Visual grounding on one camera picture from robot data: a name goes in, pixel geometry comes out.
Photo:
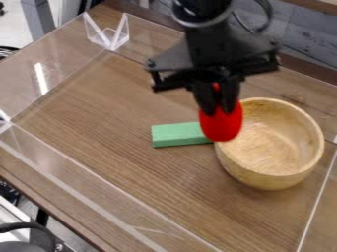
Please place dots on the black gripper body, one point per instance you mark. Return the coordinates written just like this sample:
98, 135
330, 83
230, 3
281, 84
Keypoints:
210, 51

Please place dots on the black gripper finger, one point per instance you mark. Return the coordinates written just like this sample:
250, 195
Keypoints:
205, 97
229, 93

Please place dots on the red plush fruit green leaf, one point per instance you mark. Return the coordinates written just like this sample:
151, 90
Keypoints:
222, 126

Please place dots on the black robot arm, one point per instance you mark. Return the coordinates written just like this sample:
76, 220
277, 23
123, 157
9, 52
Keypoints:
201, 13

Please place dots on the green rectangular block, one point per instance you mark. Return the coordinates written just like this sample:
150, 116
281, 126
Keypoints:
178, 134

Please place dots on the light wooden bowl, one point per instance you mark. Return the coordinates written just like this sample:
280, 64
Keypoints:
278, 147

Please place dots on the black device lower left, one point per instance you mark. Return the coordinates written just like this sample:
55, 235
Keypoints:
41, 240

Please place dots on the clear acrylic enclosure wall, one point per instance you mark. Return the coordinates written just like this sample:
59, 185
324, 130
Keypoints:
76, 152

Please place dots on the clear acrylic corner bracket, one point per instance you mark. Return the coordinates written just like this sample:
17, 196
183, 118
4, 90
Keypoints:
108, 38

